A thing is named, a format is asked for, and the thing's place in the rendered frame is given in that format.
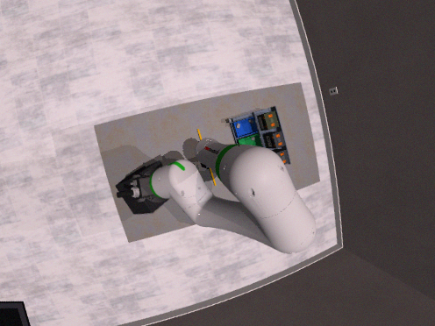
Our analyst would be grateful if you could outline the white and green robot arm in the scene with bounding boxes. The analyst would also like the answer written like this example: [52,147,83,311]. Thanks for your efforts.
[117,138,316,254]

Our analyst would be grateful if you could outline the green bin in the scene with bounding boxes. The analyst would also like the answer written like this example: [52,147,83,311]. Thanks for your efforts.
[237,134,262,147]

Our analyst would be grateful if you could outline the blue open bin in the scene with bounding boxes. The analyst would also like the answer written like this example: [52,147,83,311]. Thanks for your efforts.
[232,117,257,138]

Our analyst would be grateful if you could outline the grey metal shelf frame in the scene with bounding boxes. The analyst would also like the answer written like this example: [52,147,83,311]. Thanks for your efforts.
[228,106,289,155]

